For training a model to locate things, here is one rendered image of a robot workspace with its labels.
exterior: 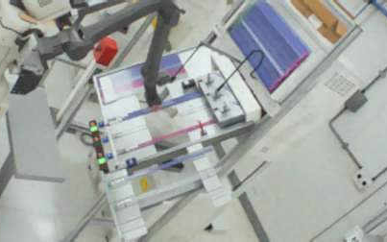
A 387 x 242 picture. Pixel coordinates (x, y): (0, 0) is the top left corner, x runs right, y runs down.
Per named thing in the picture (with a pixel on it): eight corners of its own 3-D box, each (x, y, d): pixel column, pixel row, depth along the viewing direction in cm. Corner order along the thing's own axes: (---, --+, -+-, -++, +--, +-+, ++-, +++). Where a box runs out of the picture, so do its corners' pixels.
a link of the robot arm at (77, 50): (164, -24, 142) (178, -8, 138) (170, 1, 155) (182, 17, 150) (55, 34, 136) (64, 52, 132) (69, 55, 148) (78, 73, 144)
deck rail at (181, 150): (121, 176, 193) (118, 169, 188) (120, 173, 194) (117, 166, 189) (254, 130, 204) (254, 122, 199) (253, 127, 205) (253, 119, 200)
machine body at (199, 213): (103, 246, 240) (157, 189, 213) (84, 160, 283) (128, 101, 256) (181, 249, 282) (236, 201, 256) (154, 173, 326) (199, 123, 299)
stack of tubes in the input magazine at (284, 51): (268, 92, 191) (307, 52, 179) (228, 32, 223) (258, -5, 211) (283, 99, 199) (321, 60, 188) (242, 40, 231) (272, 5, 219)
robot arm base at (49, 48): (30, 32, 131) (40, 54, 125) (53, 24, 134) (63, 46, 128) (35, 49, 138) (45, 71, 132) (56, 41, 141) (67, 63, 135)
